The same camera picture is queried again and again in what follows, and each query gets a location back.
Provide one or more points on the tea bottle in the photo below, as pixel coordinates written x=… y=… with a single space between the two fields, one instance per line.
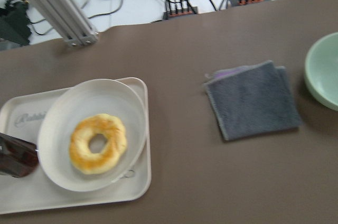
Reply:
x=18 y=157

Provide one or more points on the mint green bowl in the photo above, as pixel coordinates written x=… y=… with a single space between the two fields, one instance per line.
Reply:
x=321 y=71

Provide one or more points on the folded grey cloth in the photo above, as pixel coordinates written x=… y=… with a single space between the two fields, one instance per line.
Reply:
x=252 y=100

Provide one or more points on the left black usb hub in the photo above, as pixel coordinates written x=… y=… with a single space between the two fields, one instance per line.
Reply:
x=178 y=8

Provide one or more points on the aluminium frame post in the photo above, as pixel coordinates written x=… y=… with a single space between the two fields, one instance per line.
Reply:
x=68 y=19

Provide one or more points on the black laser cut device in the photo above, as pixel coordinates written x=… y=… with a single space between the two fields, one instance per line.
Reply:
x=15 y=31

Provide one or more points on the glazed donut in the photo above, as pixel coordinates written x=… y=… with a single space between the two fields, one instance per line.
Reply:
x=97 y=144

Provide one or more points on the white round plate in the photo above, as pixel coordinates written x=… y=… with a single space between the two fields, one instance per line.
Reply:
x=79 y=102

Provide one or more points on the cream serving tray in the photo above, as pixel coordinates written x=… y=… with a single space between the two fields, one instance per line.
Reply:
x=21 y=117

